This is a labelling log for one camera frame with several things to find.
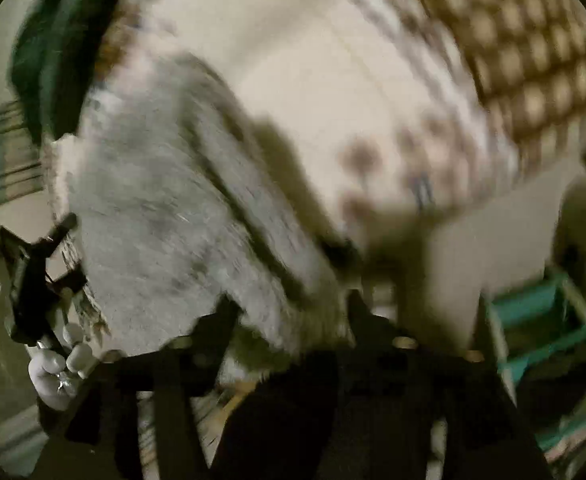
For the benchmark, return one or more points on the grey fleece pants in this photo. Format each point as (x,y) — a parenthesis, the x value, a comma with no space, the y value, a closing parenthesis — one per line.
(177,210)

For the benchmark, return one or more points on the striped green curtain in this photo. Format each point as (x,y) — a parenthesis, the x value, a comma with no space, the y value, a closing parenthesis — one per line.
(20,170)

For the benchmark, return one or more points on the floral bed quilt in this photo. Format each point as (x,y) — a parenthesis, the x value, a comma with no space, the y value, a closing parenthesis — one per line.
(392,109)

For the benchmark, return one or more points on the teal laundry rack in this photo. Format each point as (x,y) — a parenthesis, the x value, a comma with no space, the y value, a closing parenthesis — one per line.
(536,338)

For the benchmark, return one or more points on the white gloved left hand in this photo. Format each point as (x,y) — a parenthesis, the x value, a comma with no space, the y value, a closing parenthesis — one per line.
(56,378)

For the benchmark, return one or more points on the dark green blanket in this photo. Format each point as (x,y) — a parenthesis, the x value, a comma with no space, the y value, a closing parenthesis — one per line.
(53,62)

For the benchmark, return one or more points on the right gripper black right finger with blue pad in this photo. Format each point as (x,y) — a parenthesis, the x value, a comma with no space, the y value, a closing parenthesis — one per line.
(377,411)

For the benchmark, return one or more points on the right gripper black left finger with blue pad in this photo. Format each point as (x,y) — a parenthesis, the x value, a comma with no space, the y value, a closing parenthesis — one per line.
(98,436)

